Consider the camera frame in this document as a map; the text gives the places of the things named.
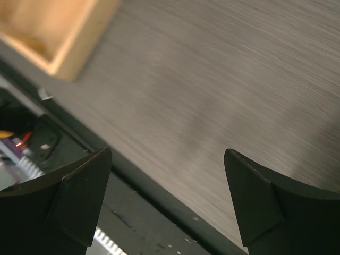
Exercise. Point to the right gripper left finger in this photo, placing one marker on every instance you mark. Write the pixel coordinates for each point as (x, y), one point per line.
(56, 213)

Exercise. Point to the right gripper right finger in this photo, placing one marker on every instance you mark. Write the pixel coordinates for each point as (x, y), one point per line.
(279, 215)

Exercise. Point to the orange plastic hanger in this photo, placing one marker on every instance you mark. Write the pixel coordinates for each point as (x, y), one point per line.
(5, 134)

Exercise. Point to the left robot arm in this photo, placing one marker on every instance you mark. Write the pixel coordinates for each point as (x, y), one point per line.
(15, 117)

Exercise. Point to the wooden clothes rack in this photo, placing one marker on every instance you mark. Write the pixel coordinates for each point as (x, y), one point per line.
(56, 36)

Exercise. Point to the white slotted cable duct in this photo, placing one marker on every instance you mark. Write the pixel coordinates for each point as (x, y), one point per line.
(24, 170)

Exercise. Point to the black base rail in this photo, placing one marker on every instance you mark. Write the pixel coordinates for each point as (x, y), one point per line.
(138, 214)

